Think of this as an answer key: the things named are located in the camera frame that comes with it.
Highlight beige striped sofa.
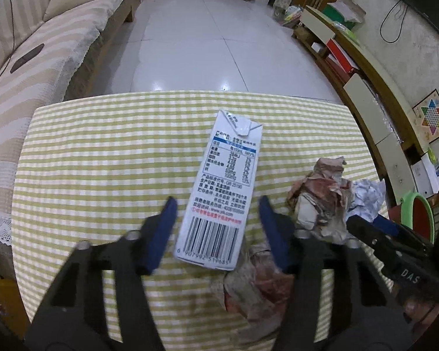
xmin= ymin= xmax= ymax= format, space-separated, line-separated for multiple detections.
xmin=0 ymin=0 xmax=141 ymax=253

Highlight reddish crumpled paper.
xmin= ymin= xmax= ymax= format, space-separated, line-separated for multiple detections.
xmin=222 ymin=243 xmax=299 ymax=322
xmin=286 ymin=156 xmax=354 ymax=244

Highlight red bucket with green rim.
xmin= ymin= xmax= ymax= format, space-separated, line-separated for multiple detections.
xmin=388 ymin=191 xmax=435 ymax=244

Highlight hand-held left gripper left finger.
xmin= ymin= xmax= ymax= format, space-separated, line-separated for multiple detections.
xmin=24 ymin=197 xmax=179 ymax=351

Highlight cream wooden tv cabinet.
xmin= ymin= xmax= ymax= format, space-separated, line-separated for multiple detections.
xmin=293 ymin=5 xmax=439 ymax=205

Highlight white paper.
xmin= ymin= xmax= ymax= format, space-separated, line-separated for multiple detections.
xmin=349 ymin=179 xmax=387 ymax=222

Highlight black tv cable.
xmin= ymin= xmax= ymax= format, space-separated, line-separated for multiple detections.
xmin=378 ymin=0 xmax=410 ymax=43

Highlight red folders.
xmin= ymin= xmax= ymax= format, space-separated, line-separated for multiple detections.
xmin=325 ymin=38 xmax=359 ymax=74

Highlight white milk carton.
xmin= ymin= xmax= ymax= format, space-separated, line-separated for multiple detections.
xmin=176 ymin=109 xmax=263 ymax=272

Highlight brown cardboard box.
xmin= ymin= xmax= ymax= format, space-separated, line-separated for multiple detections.
xmin=0 ymin=278 xmax=24 ymax=339

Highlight stack of children's books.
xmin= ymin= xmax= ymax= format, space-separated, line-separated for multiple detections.
xmin=274 ymin=3 xmax=305 ymax=27

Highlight chinese checkers board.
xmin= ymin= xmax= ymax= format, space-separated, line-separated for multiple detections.
xmin=411 ymin=88 xmax=439 ymax=143

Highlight green striped tablecloth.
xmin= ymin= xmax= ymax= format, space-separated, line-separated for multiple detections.
xmin=13 ymin=90 xmax=399 ymax=344

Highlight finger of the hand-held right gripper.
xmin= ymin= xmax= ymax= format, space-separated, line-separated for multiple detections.
xmin=374 ymin=215 xmax=435 ymax=253
xmin=346 ymin=215 xmax=396 ymax=264

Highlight person's right hand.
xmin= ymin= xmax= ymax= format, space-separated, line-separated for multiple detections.
xmin=404 ymin=296 xmax=439 ymax=324

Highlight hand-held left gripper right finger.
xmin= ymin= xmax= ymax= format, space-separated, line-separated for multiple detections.
xmin=259 ymin=195 xmax=416 ymax=351

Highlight dark flat remote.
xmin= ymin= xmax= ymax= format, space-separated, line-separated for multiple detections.
xmin=10 ymin=43 xmax=45 ymax=73

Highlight white cardboard box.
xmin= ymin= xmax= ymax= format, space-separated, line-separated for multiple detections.
xmin=411 ymin=152 xmax=439 ymax=198

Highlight green box with papers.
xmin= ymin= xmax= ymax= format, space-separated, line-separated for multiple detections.
xmin=322 ymin=0 xmax=366 ymax=30

